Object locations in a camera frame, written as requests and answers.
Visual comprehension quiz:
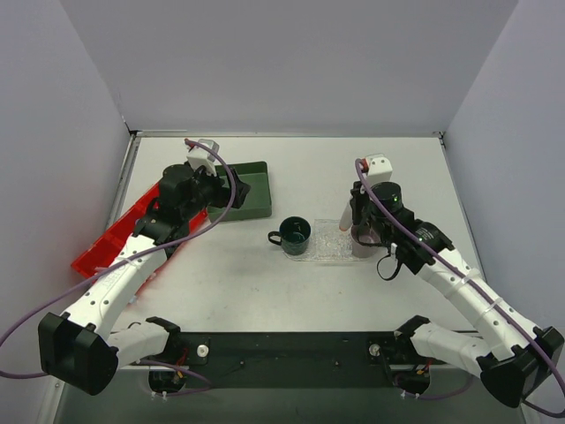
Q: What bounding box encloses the clear textured oval tray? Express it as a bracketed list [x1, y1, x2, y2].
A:
[284, 219, 378, 262]

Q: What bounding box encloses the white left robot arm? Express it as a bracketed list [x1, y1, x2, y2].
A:
[38, 163, 251, 395]

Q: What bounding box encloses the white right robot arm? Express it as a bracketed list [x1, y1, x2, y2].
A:
[350, 181, 564, 408]

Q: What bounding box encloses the white orange toothpaste tube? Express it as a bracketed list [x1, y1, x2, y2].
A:
[338, 202, 352, 231]

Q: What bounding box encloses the clear textured acrylic holder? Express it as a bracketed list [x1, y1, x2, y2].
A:
[312, 219, 352, 261]

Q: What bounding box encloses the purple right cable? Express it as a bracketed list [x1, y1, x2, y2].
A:
[355, 157, 565, 419]

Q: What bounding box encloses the dark green mug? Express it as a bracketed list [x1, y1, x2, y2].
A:
[267, 216, 312, 256]

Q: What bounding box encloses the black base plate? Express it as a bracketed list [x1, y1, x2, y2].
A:
[149, 331, 435, 392]

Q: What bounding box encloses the purple cable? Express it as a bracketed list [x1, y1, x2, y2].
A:
[0, 139, 236, 397]
[355, 157, 565, 419]

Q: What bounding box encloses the red plastic organizer box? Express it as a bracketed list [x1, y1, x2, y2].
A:
[72, 179, 212, 277]

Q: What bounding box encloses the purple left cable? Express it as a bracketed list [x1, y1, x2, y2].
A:
[0, 139, 236, 397]

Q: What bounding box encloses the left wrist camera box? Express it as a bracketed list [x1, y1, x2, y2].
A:
[185, 139, 220, 176]

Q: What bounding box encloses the grey mug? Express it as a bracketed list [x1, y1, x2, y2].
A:
[350, 226, 381, 259]

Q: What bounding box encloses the green plastic tray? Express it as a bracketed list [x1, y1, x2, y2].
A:
[222, 161, 272, 223]

